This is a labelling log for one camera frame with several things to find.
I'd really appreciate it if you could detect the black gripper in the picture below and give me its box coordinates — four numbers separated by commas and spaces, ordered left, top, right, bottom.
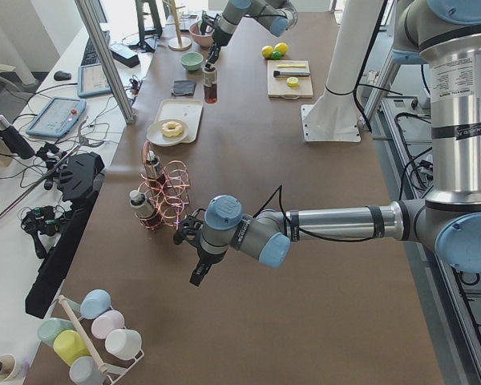
172, 208, 224, 286
200, 11, 232, 69

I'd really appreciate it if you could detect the tea bottle top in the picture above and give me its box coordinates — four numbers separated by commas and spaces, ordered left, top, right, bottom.
203, 66, 217, 104

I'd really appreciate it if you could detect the tea bottle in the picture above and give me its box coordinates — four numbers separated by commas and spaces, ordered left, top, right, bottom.
203, 66, 217, 104
144, 150, 161, 180
129, 190, 162, 229

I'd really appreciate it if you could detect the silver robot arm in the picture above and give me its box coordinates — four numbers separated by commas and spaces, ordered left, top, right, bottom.
201, 0, 298, 70
173, 1, 481, 285

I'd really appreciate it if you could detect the cream tray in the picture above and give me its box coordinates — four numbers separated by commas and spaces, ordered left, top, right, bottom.
156, 99, 204, 144

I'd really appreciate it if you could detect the tea bottle front left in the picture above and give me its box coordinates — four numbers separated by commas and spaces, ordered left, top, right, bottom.
129, 190, 162, 229

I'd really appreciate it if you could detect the tea bottle front right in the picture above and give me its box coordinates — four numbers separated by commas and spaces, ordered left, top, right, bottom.
144, 150, 161, 180

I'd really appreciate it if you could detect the green bowl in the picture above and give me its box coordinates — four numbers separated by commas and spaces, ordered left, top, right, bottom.
180, 52, 204, 71

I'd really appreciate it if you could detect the pink bowl with ice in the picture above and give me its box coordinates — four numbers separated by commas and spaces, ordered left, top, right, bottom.
189, 22, 213, 48

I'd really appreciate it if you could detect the wooden cup stand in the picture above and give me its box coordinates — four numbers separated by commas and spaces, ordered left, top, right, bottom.
163, 0, 192, 51

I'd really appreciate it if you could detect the grey folded cloth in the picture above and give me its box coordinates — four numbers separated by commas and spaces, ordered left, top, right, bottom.
172, 79, 196, 96

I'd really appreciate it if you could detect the yellow lemon lower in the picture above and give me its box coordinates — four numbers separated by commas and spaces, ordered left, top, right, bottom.
261, 45, 274, 59

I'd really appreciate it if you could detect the yellow lemon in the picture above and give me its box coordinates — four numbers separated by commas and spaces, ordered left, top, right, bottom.
261, 45, 274, 59
274, 43, 289, 55

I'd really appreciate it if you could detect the green lime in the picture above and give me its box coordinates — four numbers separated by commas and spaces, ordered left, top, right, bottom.
270, 51, 283, 60

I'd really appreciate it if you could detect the steel muddler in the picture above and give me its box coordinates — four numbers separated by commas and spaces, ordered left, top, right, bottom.
273, 70, 310, 78

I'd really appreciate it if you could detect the yellow plastic knife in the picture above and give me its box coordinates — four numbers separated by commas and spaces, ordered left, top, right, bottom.
277, 63, 307, 68

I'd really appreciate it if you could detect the wooden cutting board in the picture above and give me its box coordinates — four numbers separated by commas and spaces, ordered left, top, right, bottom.
266, 60, 313, 99

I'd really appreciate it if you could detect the yellow lemon upper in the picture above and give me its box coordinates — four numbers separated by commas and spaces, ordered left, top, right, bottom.
274, 43, 289, 55

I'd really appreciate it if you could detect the donut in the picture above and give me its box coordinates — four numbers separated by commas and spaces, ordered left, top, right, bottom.
161, 120, 184, 138

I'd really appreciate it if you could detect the half lemon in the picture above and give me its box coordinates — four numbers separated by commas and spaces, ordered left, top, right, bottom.
286, 77, 299, 87

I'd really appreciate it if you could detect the white plate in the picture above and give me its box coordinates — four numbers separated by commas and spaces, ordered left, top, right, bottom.
147, 119, 188, 147

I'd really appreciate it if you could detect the pink cup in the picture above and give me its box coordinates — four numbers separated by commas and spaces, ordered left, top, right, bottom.
91, 310, 125, 339

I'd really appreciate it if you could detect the white cup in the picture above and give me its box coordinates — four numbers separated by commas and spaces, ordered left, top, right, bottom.
105, 329, 142, 360

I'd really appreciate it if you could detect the blue cup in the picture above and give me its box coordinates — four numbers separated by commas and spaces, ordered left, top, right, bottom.
80, 289, 111, 319

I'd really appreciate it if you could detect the black keyboard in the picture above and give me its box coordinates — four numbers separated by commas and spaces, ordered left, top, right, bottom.
80, 38, 100, 67

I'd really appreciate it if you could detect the blue teach pendant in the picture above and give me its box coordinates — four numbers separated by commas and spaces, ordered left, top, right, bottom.
26, 97, 87, 139
77, 63, 111, 99

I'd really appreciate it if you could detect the yellow cup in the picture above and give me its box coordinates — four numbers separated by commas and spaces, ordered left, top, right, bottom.
53, 330, 91, 367

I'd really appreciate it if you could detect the computer mouse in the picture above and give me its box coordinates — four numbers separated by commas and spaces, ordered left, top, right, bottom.
53, 71, 72, 81

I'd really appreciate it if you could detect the grey cup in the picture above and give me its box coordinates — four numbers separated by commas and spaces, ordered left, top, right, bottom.
69, 356, 105, 385

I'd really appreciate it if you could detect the green cup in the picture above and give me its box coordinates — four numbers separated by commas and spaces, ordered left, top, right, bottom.
37, 318, 74, 347

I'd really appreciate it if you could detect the black thermos bottle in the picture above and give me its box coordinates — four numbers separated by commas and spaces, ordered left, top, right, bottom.
0, 114, 35, 160

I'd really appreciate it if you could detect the paper cup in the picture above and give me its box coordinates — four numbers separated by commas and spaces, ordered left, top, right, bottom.
0, 354, 30, 383

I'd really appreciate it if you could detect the copper wire bottle rack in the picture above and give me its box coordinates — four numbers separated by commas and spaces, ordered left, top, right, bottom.
138, 140, 191, 229

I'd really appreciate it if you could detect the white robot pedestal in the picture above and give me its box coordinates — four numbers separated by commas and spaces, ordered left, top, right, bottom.
301, 0, 386, 142

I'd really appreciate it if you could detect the white wire cup rack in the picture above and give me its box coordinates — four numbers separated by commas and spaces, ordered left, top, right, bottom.
58, 295, 144, 384

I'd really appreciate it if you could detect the aluminium frame post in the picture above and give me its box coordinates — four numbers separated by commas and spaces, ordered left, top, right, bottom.
75, 0, 135, 124

